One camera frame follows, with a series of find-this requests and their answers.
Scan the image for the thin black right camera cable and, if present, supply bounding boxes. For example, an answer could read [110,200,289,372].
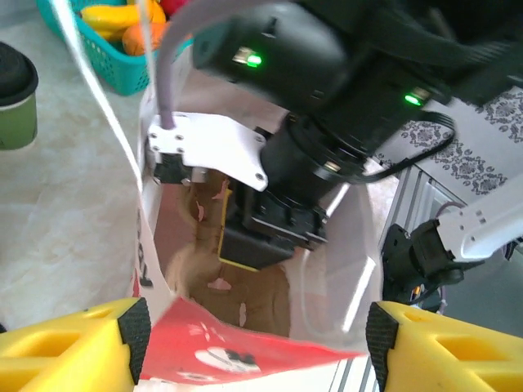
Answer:
[359,110,457,185]

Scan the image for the green paper coffee cup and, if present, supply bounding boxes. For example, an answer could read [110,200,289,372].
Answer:
[0,87,39,151]

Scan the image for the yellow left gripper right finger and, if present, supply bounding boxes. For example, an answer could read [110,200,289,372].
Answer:
[365,301,523,392]

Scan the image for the white red paper gift bag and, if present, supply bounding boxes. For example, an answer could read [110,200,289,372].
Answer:
[52,0,387,392]

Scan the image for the black plastic cup lid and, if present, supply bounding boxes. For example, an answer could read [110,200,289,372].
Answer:
[0,40,40,110]

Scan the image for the pink dragon fruit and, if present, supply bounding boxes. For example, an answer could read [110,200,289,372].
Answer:
[159,0,191,16]

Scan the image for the teal plastic basket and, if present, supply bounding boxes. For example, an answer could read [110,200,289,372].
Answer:
[35,0,193,97]

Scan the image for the yellow banana bunch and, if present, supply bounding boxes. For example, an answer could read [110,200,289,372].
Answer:
[80,0,167,42]

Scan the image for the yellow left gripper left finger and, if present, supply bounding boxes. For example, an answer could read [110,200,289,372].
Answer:
[0,296,152,392]

